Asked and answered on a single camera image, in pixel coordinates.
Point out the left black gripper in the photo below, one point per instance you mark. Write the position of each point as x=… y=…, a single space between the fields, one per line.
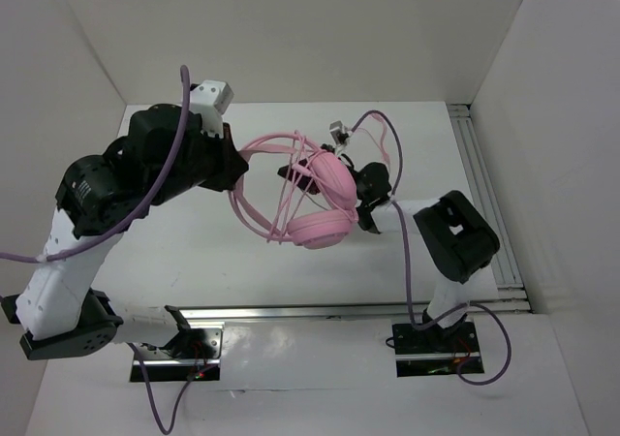
x=231 y=163

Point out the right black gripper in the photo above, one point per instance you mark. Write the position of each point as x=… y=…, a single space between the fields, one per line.
x=303 y=180

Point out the pink headphones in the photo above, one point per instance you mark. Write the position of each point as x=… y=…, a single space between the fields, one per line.
x=303 y=220

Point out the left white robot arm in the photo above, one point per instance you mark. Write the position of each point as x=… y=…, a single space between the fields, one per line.
x=168 y=150

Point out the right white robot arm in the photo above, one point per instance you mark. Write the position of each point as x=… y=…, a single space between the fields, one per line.
x=457 y=238

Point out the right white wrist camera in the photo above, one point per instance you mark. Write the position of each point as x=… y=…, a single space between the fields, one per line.
x=340 y=133

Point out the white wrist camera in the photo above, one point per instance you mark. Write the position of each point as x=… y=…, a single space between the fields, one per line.
x=210 y=100
x=340 y=133

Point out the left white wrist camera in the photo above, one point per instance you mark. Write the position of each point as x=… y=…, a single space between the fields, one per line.
x=210 y=100

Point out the aluminium front rail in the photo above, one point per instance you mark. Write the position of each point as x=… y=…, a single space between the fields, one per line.
x=283 y=312

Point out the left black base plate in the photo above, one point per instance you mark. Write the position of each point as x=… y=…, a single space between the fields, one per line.
x=195 y=352

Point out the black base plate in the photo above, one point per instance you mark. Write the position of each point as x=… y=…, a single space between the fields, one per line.
x=195 y=352
x=417 y=356

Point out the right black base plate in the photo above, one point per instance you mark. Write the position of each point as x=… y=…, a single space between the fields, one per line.
x=417 y=356

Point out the aluminium side rail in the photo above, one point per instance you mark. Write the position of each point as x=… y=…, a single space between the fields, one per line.
x=504 y=266

